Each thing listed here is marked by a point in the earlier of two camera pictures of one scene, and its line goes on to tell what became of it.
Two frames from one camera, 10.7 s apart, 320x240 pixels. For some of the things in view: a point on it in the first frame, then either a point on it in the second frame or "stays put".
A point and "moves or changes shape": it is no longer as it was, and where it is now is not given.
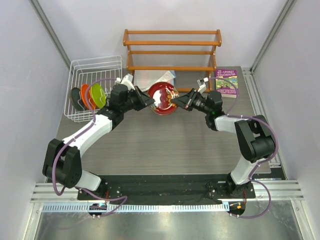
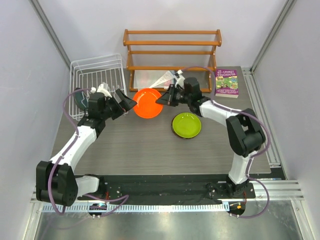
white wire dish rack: (104, 70) stays put
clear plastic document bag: (142, 79) stays put
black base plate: (198, 188) stays put
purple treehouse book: (227, 83) stays put
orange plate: (86, 95) → (146, 107)
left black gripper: (143, 100) → (125, 103)
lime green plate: (98, 95) moves or changes shape
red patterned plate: (162, 93) → (176, 135)
